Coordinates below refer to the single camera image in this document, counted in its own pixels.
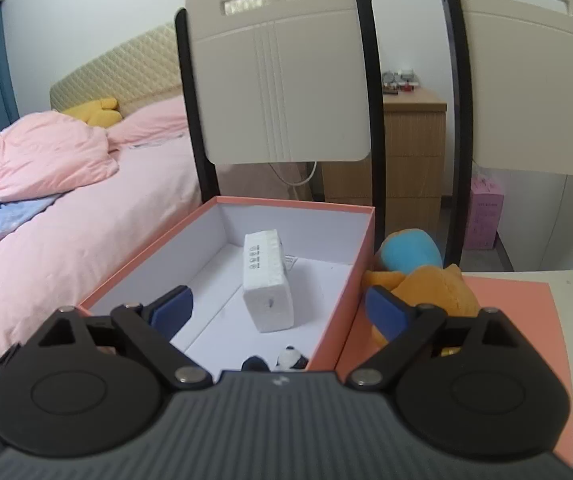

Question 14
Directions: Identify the bed with pink sheet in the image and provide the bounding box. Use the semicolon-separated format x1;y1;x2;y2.
0;22;317;396

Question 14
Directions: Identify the pink duvet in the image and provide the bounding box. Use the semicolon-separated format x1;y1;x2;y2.
0;110;120;211

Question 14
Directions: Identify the orange and blue plush toy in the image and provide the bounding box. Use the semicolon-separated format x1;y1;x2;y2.
361;229;482;348

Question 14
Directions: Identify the orange cardboard box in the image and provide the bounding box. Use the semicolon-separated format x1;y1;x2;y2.
77;196;377;372

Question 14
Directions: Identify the pink pillow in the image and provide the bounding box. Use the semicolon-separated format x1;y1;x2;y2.
106;96;190;147

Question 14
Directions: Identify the grey small object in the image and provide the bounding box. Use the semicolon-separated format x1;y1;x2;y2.
383;68;420;87

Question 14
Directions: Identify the white cable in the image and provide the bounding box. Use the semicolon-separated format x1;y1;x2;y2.
270;160;317;202

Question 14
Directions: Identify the small panda toy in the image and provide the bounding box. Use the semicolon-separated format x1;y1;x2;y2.
274;345;310;372

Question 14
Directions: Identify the white chair with black frame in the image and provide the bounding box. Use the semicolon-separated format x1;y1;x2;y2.
439;0;573;274
175;0;387;256

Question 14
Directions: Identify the wooden nightstand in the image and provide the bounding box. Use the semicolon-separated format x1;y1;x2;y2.
320;87;448;241

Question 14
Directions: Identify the yellow plush toy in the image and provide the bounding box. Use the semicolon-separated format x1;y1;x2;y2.
61;98;123;127

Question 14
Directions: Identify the orange box lid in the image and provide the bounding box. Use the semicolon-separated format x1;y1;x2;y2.
336;275;573;467

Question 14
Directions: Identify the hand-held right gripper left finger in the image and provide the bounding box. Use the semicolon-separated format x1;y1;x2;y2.
16;285;213;391

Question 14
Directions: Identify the pink carton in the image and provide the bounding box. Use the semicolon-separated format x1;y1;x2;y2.
468;175;506;251

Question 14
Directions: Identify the beige quilted headboard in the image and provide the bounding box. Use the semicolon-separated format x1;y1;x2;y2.
49;22;188;113

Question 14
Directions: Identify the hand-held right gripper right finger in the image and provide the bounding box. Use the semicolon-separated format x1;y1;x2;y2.
346;285;542;390

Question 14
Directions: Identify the blue patterned cloth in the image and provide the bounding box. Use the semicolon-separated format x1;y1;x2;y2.
0;194;63;263

